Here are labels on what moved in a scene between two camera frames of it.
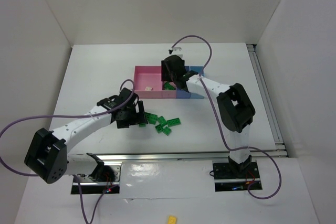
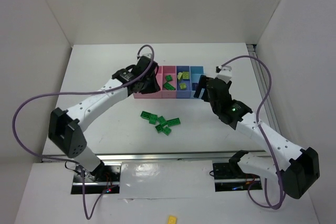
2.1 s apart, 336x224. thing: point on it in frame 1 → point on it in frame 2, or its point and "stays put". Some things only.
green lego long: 172,122 stays put
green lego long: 168,86 stays put
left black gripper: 140,113 → 151,83
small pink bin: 169,94 stays put
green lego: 153,119 stays put
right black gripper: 166,73 → 203,86
